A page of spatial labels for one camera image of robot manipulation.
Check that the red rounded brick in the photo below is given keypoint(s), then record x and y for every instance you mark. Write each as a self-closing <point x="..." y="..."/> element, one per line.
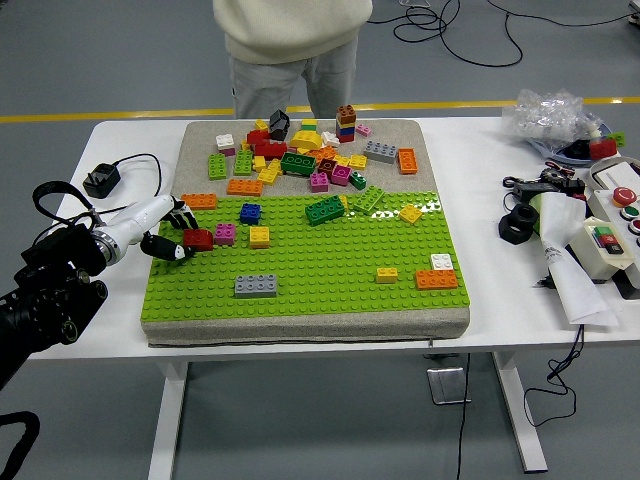
<point x="203" y="241"/>

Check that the red square brick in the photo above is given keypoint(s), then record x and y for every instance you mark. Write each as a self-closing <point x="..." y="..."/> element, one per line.
<point x="345" y="138"/>

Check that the grey white equipment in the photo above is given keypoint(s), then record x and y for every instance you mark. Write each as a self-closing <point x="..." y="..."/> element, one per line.
<point x="636" y="20"/>

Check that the yellow small brick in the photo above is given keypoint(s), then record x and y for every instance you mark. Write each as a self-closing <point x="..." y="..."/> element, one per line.
<point x="344" y="201"/>
<point x="261" y="125"/>
<point x="244" y="145"/>
<point x="259" y="164"/>
<point x="341" y="160"/>
<point x="387" y="275"/>

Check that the green studded baseplate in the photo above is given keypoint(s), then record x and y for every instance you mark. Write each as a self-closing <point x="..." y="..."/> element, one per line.
<point x="325" y="260"/>

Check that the small white switch box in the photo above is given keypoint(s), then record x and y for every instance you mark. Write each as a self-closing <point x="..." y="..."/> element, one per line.
<point x="587" y="250"/>

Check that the red long brick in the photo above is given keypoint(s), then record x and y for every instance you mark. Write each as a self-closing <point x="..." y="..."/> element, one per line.
<point x="602" y="149"/>
<point x="270" y="150"/>

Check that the brown square brick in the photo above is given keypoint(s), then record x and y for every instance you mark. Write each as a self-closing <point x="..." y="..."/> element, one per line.
<point x="346" y="111"/>

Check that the black brick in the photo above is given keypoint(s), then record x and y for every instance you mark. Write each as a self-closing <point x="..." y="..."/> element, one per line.
<point x="279" y="125"/>

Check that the magenta square brick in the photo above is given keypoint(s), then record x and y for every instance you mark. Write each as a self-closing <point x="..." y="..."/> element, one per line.
<point x="340" y="176"/>

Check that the dark green small brick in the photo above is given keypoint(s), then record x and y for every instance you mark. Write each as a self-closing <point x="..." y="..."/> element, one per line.
<point x="357" y="181"/>

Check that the light blue bowl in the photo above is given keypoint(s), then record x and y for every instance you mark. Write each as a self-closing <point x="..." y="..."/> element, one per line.
<point x="555" y="151"/>

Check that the white control box with buttons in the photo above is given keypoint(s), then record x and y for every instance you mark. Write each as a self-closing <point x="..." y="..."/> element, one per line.
<point x="607" y="207"/>

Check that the pink small brick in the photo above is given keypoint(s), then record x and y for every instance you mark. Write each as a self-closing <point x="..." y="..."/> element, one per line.
<point x="363" y="130"/>

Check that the large black hex nut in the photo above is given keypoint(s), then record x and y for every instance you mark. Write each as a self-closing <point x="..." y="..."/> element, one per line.
<point x="506" y="231"/>

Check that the orange long brick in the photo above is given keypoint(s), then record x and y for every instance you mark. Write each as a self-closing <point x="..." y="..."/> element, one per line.
<point x="436" y="280"/>
<point x="244" y="187"/>
<point x="407" y="161"/>
<point x="202" y="201"/>

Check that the yellow long brick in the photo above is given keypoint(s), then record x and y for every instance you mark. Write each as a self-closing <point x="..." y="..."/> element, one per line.
<point x="269" y="175"/>

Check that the light green plastic part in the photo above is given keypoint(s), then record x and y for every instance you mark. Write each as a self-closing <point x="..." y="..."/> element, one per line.
<point x="535" y="207"/>

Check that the light green long brick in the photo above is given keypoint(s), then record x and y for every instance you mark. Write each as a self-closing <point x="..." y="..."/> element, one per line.
<point x="243" y="163"/>
<point x="369" y="199"/>
<point x="216" y="167"/>

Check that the yellow square brick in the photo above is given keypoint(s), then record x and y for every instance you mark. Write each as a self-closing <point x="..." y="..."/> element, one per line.
<point x="357" y="162"/>
<point x="260" y="237"/>
<point x="410" y="214"/>

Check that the black servo motor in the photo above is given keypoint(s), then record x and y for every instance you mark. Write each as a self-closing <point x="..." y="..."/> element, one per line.
<point x="572" y="186"/>

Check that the blue square brick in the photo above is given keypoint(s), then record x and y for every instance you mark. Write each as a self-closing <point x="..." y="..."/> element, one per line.
<point x="345" y="131"/>
<point x="250" y="214"/>

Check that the green and yellow brick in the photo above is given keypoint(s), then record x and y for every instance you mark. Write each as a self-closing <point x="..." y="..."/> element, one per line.
<point x="309" y="125"/>

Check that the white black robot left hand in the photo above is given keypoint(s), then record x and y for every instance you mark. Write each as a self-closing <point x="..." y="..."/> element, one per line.
<point x="145" y="215"/>

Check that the white plastic connector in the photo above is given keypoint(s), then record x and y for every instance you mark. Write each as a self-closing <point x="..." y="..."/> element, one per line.
<point x="593" y="131"/>

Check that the pink square brick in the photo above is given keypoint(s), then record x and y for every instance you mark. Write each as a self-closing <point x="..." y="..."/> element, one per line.
<point x="319" y="183"/>
<point x="229" y="152"/>
<point x="225" y="235"/>

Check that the clear plastic bag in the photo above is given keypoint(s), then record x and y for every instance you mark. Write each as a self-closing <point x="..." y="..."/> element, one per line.
<point x="545" y="115"/>

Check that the grey long brick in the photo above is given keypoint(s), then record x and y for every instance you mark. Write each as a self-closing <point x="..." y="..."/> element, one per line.
<point x="256" y="287"/>
<point x="380" y="152"/>

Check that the white table leg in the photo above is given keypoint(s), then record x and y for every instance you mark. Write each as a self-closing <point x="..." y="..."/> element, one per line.
<point x="517" y="415"/>
<point x="167" y="425"/>

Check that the yellow floor tape line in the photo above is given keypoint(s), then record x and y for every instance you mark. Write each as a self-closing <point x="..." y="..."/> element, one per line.
<point x="150" y="114"/>

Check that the dark green long brick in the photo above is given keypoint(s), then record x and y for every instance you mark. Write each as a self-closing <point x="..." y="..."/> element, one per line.
<point x="298" y="165"/>
<point x="325" y="211"/>

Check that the black plastic part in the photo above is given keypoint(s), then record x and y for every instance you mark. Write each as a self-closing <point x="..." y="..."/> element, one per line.
<point x="579" y="149"/>

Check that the white square brick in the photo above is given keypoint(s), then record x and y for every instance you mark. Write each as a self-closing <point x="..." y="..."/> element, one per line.
<point x="442" y="262"/>
<point x="225" y="142"/>

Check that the person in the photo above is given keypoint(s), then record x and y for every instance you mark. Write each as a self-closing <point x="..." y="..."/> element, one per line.
<point x="295" y="30"/>

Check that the white small brick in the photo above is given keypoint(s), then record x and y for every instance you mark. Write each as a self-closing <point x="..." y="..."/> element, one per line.
<point x="330" y="139"/>

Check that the light green small brick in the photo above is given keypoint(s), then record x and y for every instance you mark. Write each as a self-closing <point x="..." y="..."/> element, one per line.
<point x="618" y="138"/>

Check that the white paper bag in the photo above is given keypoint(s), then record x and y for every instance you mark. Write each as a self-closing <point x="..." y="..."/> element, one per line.
<point x="570" y="280"/>

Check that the yellow curved brick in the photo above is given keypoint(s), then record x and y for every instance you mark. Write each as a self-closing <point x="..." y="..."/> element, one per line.
<point x="305" y="140"/>

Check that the dark brown brick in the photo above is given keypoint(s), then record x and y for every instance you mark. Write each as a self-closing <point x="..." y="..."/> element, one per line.
<point x="326" y="166"/>

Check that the metal floor plate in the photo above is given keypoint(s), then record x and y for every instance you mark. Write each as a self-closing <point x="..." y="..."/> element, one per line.
<point x="445" y="385"/>

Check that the grey-brown cushion mat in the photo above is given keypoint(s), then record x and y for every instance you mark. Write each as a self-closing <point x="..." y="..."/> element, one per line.
<point x="300" y="330"/>

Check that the small black plug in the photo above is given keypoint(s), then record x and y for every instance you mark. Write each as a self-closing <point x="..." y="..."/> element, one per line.
<point x="545" y="284"/>

